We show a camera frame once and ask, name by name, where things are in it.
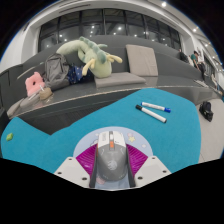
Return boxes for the black-capped white marker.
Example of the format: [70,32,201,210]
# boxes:
[135,104,168,124]

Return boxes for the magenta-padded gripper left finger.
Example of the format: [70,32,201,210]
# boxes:
[53,146,98,188]

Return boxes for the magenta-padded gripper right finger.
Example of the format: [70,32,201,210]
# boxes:
[125,145,172,188]

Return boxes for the blue-capped white marker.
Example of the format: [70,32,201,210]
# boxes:
[140,101,172,113]

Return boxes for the grey backpack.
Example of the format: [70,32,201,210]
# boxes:
[43,53,71,92]

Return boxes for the upright beige cushion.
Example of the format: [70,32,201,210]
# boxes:
[125,44,159,78]

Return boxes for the ceiling lights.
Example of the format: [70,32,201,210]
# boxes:
[159,0,218,64]

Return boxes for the navy patterned bag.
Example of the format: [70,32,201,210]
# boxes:
[67,64,94,84]

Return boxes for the dark glass window wall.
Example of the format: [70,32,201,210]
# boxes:
[37,8,184,53]

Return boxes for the black bag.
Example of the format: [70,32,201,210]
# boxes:
[198,101,214,122]

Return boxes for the square grey seat cushion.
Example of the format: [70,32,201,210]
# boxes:
[6,98,27,118]

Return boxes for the round printed mouse pad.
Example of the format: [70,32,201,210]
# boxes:
[72,125,154,190]

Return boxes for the flat grey seat cushion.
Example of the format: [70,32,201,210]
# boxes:
[93,71,147,89]

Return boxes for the person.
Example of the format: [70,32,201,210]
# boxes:
[190,50,206,79]

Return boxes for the grey and white computer mouse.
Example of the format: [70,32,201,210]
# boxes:
[94,130,129,183]

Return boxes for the pink plush toy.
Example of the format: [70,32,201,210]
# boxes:
[25,71,46,98]

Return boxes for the round grey seat cushion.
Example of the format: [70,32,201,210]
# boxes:
[19,93,43,108]

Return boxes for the green dragon plush toy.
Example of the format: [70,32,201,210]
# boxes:
[55,35,123,79]

